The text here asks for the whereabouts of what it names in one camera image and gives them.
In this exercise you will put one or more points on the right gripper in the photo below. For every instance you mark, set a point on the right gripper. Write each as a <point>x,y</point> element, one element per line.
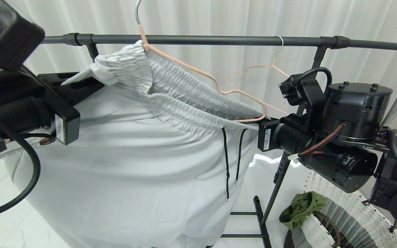
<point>288,137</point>

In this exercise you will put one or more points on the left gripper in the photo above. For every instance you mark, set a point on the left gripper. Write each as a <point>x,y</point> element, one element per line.
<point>12,103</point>

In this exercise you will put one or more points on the pink clothes hanger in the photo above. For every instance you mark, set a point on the pink clothes hanger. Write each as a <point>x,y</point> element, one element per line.
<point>142,36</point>
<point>273,62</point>

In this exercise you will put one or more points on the pale grey shorts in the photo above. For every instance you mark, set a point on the pale grey shorts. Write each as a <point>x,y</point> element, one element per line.
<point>133,165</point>

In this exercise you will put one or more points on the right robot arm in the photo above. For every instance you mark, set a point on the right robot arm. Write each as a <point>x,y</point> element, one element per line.
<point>357,110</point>

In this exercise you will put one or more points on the white laundry basket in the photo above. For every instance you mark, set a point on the white laundry basket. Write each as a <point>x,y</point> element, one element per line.
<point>364,213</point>

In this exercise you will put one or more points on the black clothes rack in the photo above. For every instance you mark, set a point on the black clothes rack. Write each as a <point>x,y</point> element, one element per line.
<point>202,40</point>

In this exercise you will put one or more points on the green garment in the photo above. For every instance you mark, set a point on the green garment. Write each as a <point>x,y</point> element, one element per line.
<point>302,208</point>

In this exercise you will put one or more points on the white curtain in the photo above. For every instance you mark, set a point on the white curtain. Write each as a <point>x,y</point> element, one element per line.
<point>219,17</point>

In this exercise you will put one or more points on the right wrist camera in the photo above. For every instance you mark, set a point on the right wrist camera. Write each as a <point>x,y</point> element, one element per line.
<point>303,93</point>

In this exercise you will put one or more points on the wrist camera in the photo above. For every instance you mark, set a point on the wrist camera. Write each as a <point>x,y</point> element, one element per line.
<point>303,93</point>
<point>5,34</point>

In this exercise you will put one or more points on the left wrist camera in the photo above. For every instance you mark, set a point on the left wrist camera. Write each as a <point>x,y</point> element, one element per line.
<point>5,34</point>

